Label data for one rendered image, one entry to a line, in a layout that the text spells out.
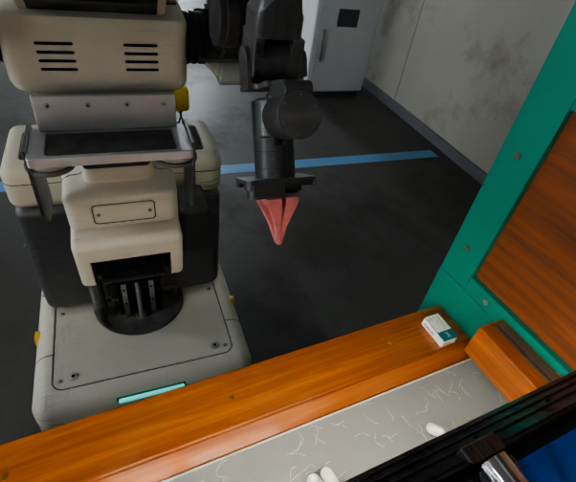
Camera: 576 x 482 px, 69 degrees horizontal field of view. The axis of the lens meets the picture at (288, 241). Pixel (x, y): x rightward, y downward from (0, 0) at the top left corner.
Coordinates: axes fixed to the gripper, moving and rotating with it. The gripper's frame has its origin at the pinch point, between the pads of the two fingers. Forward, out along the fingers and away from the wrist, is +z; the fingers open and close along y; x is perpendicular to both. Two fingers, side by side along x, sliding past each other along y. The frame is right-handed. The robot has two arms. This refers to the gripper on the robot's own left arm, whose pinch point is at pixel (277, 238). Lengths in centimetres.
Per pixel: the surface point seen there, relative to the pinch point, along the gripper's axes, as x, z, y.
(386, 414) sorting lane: -5.6, 31.7, 16.1
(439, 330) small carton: 1.3, 22.8, 32.8
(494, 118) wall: 159, -19, 211
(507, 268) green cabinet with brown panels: -5.7, 9.4, 40.7
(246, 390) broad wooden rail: 1.8, 25.4, -6.0
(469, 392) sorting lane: -6.4, 31.9, 33.5
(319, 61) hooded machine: 279, -71, 143
